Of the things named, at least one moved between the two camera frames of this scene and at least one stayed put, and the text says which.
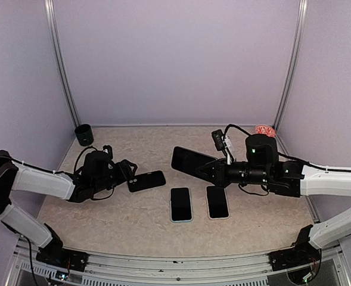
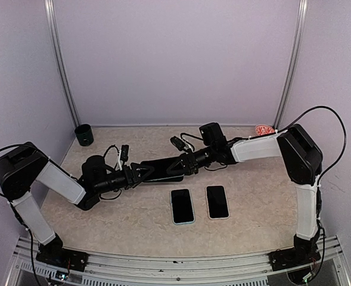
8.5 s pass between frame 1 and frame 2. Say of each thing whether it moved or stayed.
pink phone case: stayed
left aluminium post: stayed
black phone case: moved
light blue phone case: stayed
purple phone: stayed
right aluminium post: stayed
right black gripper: moved
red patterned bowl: stayed
